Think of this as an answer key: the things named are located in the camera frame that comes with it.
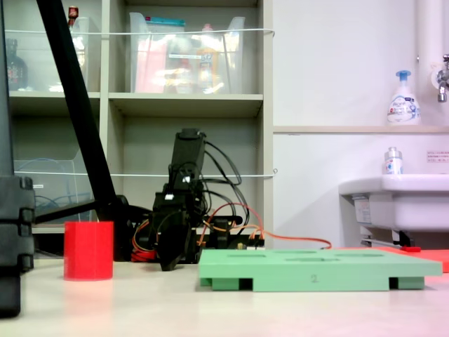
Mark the dark glass bottle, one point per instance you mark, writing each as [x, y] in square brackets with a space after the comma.
[15, 70]

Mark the beige shelf unit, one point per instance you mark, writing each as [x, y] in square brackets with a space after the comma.
[268, 105]

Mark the pink package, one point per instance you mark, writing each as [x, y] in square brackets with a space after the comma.
[149, 70]

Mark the metal faucet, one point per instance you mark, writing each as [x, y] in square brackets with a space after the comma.
[442, 79]

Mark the white wall notice label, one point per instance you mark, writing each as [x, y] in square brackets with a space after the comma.
[438, 157]

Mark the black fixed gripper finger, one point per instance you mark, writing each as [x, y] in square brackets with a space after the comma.
[170, 252]

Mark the black tripod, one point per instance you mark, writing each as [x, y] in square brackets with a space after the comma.
[63, 52]

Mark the white sink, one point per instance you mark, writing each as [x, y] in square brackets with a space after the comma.
[403, 203]

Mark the green shape-sorting board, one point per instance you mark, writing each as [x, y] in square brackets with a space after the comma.
[315, 270]

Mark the yellow labelled bottle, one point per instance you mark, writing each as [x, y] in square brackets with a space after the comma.
[207, 63]

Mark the blue-topped zip bag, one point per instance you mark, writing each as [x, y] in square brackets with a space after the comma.
[165, 25]

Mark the white foam soap pump bottle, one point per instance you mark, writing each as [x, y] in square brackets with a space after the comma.
[403, 105]

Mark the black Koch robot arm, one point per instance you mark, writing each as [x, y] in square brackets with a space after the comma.
[189, 147]

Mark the narrow clear plastic bin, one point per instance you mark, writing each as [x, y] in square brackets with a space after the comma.
[38, 63]

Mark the black table clamp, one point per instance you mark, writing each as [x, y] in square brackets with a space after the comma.
[224, 228]

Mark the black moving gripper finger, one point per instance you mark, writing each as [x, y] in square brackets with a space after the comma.
[187, 244]

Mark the small circuit board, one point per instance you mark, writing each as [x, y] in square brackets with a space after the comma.
[252, 245]

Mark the red octagonal pillar block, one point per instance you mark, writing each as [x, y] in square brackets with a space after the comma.
[87, 251]

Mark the red-capped bottle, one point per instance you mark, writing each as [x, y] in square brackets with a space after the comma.
[73, 15]

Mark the small white bottle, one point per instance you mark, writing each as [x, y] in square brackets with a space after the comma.
[393, 163]

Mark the wide clear plastic bin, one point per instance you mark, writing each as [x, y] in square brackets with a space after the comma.
[231, 63]

